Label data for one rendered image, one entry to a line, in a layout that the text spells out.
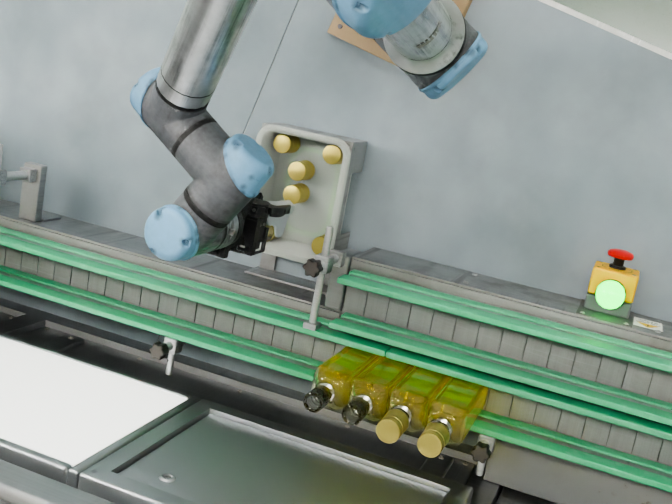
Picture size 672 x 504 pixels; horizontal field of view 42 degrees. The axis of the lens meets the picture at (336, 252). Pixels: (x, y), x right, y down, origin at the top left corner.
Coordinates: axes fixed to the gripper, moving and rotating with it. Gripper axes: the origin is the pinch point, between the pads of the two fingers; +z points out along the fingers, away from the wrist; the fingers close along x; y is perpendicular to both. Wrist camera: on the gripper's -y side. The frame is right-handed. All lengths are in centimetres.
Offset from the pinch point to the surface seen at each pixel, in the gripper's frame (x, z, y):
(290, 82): -6.9, 13.0, -18.8
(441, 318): 32.4, -0.1, 11.5
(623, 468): 65, -7, 23
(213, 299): -4.2, -7.5, 17.9
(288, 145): -2.2, 6.6, -8.5
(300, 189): 1.4, 7.2, -1.4
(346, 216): 10.0, 9.7, 1.4
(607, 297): 56, 2, 1
